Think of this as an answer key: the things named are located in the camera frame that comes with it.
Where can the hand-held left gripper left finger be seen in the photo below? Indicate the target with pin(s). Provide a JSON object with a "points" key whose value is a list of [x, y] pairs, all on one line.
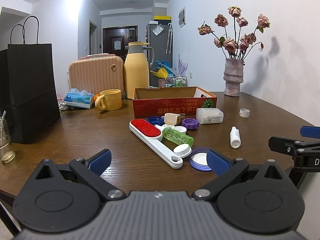
{"points": [[100, 161]]}

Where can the white ridged cap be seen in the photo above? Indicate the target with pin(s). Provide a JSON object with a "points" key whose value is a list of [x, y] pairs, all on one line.
{"points": [[182, 151]]}

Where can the yellow and black box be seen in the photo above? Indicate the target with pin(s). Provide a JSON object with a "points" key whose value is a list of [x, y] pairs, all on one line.
{"points": [[162, 18]]}

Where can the pink textured vase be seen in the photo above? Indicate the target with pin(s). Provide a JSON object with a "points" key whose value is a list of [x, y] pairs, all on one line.
{"points": [[233, 80]]}

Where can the blue tissue pack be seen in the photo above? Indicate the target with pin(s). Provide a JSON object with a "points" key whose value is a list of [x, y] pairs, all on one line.
{"points": [[77, 101]]}

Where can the clear plastic pouch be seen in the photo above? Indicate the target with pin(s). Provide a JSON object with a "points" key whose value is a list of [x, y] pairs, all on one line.
{"points": [[157, 30]]}

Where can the white round cap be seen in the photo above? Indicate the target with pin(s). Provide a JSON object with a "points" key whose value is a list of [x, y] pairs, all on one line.
{"points": [[181, 129]]}

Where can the clear glass cup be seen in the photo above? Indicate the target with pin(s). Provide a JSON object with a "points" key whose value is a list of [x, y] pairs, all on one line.
{"points": [[6, 152]]}

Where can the black paper bag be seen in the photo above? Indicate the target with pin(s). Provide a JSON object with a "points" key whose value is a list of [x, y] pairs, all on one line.
{"points": [[30, 92]]}

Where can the small white bottle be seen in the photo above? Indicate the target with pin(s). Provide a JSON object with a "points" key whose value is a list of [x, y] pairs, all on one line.
{"points": [[235, 140]]}

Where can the blue ridged cap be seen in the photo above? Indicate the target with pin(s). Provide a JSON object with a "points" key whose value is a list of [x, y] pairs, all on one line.
{"points": [[153, 120]]}

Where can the small orange fruit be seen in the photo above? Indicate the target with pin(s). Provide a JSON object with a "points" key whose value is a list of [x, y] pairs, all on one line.
{"points": [[96, 97]]}

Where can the dark brown door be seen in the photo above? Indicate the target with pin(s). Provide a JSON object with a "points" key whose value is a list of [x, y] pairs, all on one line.
{"points": [[110, 42]]}

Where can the pink flower pot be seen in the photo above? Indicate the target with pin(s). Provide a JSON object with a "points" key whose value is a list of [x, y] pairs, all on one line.
{"points": [[162, 82]]}

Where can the white tape roll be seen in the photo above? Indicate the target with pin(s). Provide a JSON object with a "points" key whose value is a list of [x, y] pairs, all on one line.
{"points": [[243, 115]]}

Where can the clear plastic swab box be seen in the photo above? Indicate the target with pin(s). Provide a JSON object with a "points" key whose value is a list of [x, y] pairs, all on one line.
{"points": [[210, 116]]}

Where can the pink ribbed suitcase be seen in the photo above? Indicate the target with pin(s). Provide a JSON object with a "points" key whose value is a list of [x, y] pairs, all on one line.
{"points": [[95, 75]]}

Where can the grey side door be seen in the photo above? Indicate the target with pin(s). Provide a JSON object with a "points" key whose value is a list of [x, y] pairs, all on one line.
{"points": [[93, 37]]}

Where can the white folded umbrella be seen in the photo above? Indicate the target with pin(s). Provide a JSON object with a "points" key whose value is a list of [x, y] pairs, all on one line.
{"points": [[171, 37], [167, 38]]}

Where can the yellow thermos jug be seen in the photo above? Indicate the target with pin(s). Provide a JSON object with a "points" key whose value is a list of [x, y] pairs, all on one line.
{"points": [[136, 75]]}

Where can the dried pink roses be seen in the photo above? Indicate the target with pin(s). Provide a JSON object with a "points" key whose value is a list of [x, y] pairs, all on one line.
{"points": [[230, 44]]}

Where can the yellow mug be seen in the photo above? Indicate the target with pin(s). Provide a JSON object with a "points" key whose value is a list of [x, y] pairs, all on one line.
{"points": [[112, 102]]}

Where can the white paper notice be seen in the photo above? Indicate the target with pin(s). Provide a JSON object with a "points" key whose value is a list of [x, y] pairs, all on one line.
{"points": [[117, 44]]}

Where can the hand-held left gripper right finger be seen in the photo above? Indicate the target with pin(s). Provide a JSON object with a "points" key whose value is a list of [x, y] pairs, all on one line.
{"points": [[217, 162]]}

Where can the purple ridged cap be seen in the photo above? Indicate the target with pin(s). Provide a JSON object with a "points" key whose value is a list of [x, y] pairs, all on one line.
{"points": [[190, 124]]}

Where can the cream charger plug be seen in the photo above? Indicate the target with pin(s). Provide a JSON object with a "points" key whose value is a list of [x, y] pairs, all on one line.
{"points": [[171, 117]]}

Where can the grey refrigerator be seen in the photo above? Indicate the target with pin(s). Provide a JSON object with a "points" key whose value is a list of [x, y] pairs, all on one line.
{"points": [[160, 52]]}

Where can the green spray bottle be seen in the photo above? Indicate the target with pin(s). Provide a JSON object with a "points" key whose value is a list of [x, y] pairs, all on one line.
{"points": [[177, 137]]}

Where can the red and white lint brush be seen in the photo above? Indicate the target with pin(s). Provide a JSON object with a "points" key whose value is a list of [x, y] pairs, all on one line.
{"points": [[155, 142]]}

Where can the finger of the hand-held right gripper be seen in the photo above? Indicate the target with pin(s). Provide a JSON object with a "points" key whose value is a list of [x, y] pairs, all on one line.
{"points": [[280, 143], [310, 132]]}

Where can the purple feather decoration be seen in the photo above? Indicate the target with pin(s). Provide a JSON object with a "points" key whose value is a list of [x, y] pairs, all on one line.
{"points": [[182, 66]]}

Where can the blue lid with white inside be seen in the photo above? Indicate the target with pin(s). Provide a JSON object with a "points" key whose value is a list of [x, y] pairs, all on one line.
{"points": [[198, 158]]}

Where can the red cardboard box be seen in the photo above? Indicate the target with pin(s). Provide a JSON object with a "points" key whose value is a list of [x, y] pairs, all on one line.
{"points": [[160, 108]]}

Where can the yellow watering can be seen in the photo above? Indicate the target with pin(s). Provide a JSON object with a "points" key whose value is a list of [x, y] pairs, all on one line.
{"points": [[162, 73]]}

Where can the wall poster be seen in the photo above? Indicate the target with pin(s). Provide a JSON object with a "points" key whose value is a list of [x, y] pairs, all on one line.
{"points": [[182, 17]]}

